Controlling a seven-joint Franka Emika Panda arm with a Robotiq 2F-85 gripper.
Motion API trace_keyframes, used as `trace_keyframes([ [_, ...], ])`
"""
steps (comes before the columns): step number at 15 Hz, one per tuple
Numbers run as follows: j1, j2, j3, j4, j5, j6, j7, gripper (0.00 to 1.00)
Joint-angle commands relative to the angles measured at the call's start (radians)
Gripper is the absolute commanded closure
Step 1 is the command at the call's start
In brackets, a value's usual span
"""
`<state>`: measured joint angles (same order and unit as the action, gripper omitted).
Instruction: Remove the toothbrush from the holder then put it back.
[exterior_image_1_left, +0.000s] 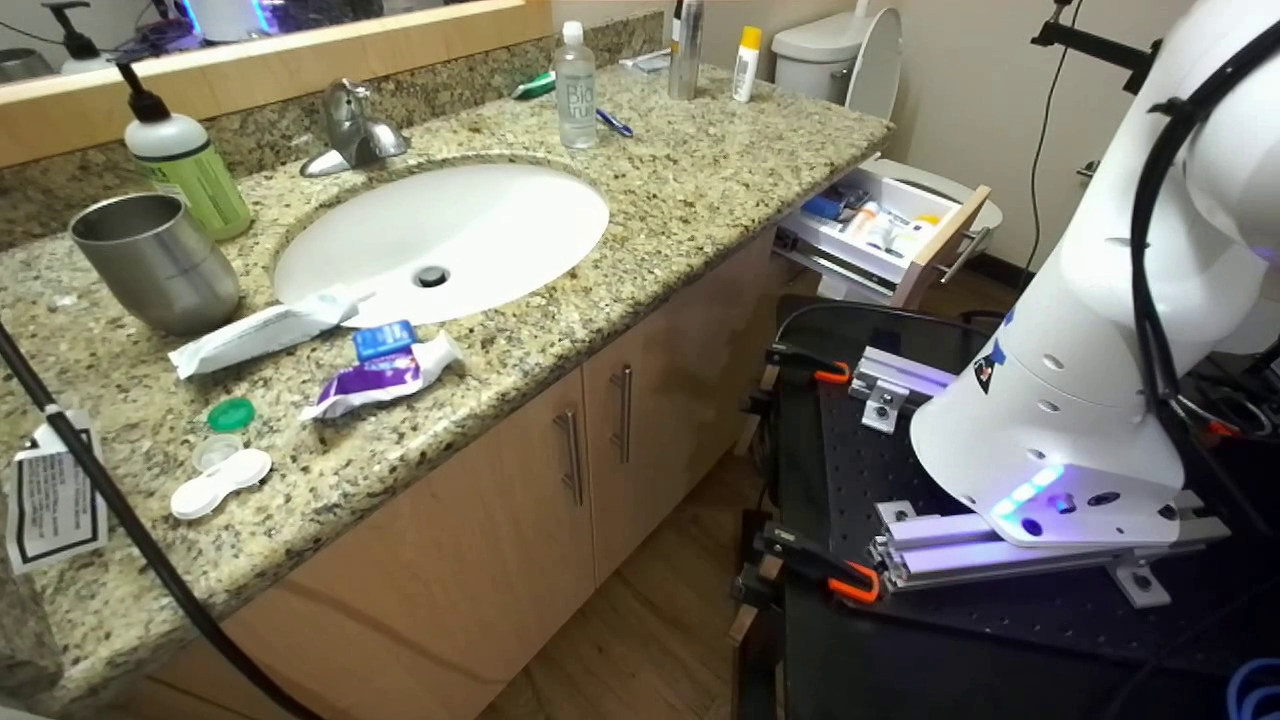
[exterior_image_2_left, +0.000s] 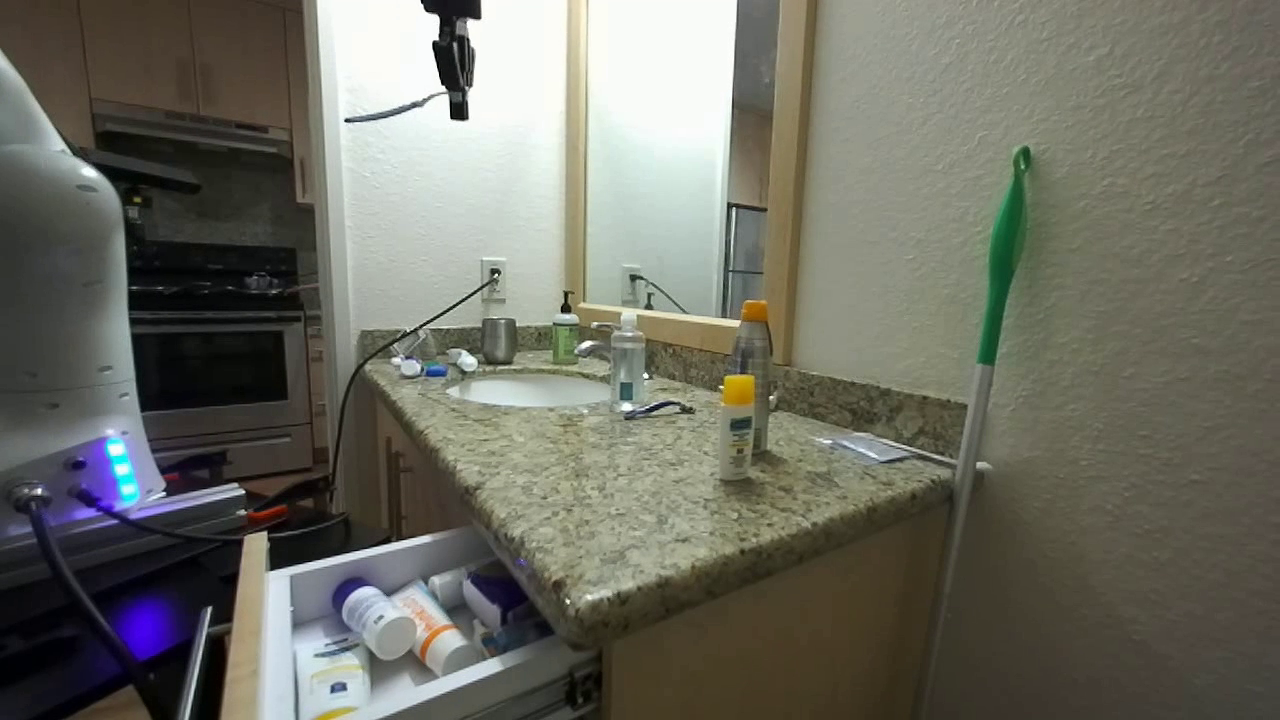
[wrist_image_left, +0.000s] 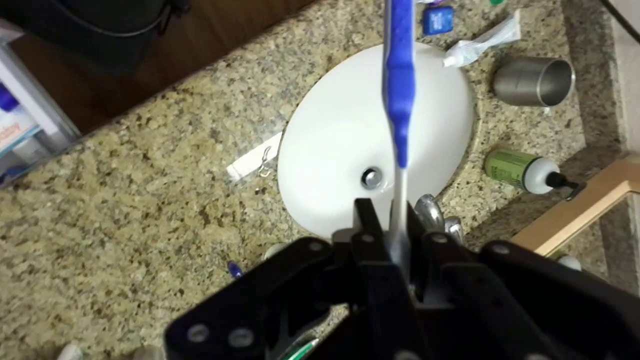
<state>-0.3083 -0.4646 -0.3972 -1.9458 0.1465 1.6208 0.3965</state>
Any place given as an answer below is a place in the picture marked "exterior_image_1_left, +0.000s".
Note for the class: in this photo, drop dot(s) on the blue purple small box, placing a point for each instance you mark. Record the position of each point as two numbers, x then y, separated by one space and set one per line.
835 206

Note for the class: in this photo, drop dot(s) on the purple white toothpaste tube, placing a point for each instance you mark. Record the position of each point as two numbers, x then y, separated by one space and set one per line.
381 382

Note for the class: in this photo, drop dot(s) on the orange clamp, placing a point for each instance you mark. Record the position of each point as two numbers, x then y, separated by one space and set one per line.
852 587
835 379

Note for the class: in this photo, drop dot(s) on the chrome sink faucet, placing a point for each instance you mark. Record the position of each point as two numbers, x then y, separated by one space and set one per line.
352 125

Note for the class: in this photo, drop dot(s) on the wooden vanity cabinet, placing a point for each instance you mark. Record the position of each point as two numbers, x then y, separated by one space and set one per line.
440 560

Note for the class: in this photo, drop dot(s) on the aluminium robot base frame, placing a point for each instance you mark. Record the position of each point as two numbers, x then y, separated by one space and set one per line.
984 544

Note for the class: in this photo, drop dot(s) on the black robot cart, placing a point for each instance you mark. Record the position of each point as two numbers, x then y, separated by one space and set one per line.
932 666

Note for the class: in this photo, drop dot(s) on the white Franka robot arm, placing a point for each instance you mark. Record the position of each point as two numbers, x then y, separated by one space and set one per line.
1066 333

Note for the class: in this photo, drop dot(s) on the dark blue slim stick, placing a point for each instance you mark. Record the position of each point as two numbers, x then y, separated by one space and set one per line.
615 122

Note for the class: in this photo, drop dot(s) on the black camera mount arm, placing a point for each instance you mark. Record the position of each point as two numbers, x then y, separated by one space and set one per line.
1094 40

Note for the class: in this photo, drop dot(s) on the white flat packet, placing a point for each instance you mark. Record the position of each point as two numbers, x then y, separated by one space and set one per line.
645 61

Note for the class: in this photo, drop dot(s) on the small jar green lid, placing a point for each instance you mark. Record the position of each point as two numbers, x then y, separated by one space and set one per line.
230 421

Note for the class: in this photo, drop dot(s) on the white oval sink basin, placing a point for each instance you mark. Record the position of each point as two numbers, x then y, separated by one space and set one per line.
452 243

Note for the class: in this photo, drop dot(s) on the wood framed wall mirror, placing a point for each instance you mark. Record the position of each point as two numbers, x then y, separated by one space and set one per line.
266 66

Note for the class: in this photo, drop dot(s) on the white toilet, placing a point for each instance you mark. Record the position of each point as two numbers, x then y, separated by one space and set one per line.
822 55

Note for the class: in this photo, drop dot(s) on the open white vanity drawer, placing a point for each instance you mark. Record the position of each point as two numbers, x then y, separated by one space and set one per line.
953 226

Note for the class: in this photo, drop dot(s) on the clear plastic bottle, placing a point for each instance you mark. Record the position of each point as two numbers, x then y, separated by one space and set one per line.
578 95

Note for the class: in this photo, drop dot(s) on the small blue packet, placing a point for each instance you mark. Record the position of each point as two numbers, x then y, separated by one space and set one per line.
387 343

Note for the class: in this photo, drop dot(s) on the white bottle yellow cap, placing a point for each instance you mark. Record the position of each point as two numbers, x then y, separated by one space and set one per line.
746 68

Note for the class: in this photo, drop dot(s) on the small green tube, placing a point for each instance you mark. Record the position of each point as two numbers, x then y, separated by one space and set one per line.
535 86

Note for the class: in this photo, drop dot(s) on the green soap pump bottle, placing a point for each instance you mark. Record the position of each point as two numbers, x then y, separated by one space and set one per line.
200 183

